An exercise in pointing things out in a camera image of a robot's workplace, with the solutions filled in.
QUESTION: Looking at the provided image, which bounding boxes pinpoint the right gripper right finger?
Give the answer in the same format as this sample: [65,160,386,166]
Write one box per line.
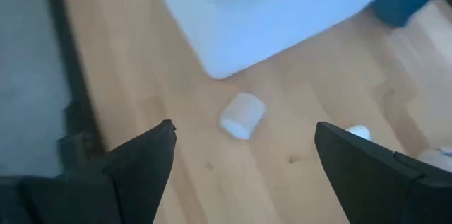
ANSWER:
[314,121,452,224]

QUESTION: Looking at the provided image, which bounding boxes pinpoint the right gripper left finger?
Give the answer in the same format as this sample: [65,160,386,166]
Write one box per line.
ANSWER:
[0,119,177,224]

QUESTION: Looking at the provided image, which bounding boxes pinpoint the white perforated plastic basket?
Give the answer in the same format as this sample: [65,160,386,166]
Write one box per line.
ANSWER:
[148,0,412,80]

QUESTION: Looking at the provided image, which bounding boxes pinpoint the black aluminium table frame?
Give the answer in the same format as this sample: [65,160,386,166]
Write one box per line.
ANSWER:
[0,0,107,161]

